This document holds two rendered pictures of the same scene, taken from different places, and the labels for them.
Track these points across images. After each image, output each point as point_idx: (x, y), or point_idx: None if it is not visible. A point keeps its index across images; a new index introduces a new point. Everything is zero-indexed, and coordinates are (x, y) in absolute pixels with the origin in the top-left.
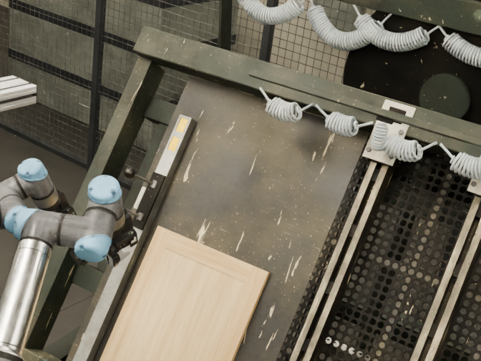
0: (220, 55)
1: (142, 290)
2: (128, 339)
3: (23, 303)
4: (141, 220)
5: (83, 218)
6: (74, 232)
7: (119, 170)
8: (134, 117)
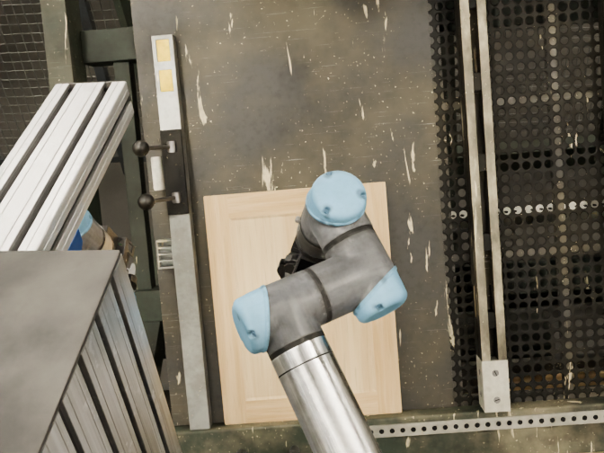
0: None
1: (229, 285)
2: (246, 351)
3: (373, 450)
4: (181, 202)
5: (345, 262)
6: (351, 290)
7: None
8: (78, 69)
